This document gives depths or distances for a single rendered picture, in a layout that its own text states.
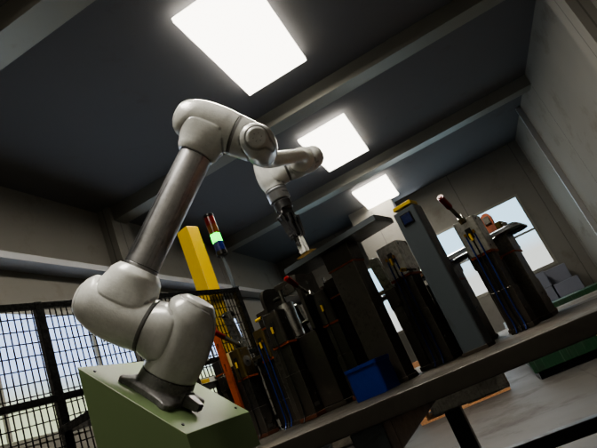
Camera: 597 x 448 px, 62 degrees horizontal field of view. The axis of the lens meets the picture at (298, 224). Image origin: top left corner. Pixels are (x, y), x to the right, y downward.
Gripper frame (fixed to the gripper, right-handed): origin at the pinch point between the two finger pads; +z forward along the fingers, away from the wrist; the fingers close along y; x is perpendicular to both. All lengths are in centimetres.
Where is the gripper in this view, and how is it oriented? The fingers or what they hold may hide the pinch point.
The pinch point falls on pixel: (301, 244)
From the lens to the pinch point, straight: 201.8
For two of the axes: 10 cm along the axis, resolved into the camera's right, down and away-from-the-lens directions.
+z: 4.2, 8.7, -2.7
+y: 5.8, -0.3, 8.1
